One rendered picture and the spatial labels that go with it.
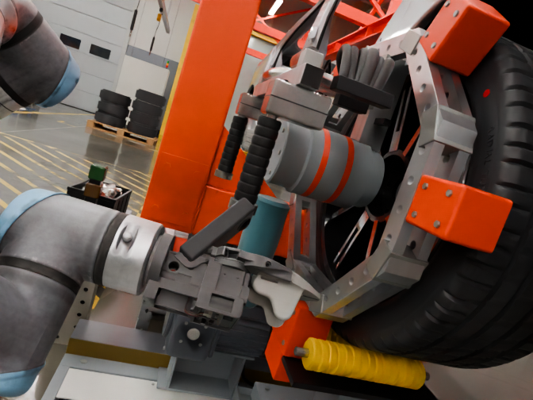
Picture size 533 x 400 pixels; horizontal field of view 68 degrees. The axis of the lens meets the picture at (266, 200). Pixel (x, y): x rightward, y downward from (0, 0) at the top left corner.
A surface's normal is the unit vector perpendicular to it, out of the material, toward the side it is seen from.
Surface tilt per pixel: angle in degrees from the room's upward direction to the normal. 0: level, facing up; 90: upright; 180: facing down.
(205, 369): 90
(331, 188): 116
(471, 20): 125
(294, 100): 90
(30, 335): 70
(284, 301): 48
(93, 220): 37
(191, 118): 90
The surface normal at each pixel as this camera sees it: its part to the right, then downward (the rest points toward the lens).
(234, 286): 0.25, -0.51
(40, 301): 0.79, -0.18
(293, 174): 0.04, 0.60
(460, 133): 0.19, 0.21
